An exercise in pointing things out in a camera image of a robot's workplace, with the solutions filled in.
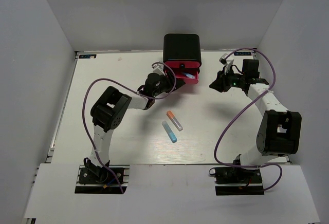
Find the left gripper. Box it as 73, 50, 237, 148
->
153, 70, 185, 97

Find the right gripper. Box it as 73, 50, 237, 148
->
210, 66, 246, 92

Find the pink drawer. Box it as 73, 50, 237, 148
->
164, 60, 201, 69
173, 68, 199, 85

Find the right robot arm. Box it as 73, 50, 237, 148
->
210, 59, 302, 182

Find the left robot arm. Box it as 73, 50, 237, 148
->
85, 71, 185, 182

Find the black drawer cabinet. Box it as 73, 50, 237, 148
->
163, 33, 201, 64

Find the right logo sticker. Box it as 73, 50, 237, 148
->
234, 51, 252, 56

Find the logo sticker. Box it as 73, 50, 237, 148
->
79, 54, 97, 59
234, 51, 252, 56

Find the orange cap white highlighter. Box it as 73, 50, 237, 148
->
166, 110, 183, 131

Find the blue highlighter clear cap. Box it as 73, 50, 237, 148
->
161, 121, 177, 143

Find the left logo sticker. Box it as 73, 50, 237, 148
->
79, 54, 97, 59

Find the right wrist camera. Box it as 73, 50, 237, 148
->
219, 53, 234, 74

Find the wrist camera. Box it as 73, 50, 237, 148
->
152, 62, 166, 76
219, 53, 234, 74

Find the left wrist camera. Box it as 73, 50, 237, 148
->
152, 62, 166, 76

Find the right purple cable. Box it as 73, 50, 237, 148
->
214, 48, 282, 191

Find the purple cable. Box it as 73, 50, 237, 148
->
214, 48, 282, 191
82, 62, 178, 193

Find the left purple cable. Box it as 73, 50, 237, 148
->
82, 62, 178, 193

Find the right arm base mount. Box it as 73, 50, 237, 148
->
209, 167, 264, 196

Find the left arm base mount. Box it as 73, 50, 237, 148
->
75, 165, 130, 195

